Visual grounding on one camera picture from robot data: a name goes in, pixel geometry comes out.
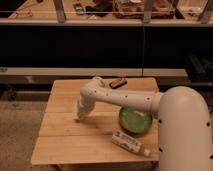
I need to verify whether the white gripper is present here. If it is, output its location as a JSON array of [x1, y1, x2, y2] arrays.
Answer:
[[73, 100, 94, 120]]

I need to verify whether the white sponge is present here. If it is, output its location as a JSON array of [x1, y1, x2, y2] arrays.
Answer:
[[73, 113, 83, 121]]

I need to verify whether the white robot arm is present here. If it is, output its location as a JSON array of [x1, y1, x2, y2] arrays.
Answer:
[[75, 77, 213, 171]]

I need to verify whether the brown chocolate bar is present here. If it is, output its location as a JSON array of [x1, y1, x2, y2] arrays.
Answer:
[[109, 78, 127, 89]]

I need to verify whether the wooden folding table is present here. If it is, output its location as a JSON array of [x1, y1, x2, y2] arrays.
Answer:
[[31, 79, 159, 165]]

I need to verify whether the white plastic bottle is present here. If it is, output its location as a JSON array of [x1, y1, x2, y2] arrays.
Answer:
[[112, 131, 151, 157]]

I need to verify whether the green bowl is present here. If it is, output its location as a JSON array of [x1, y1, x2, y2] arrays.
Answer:
[[119, 108, 153, 134]]

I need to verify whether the black device on shelf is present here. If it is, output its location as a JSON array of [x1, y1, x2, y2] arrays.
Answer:
[[73, 3, 85, 15]]

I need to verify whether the red tray on shelf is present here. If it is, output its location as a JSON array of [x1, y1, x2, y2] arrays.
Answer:
[[112, 0, 174, 19]]

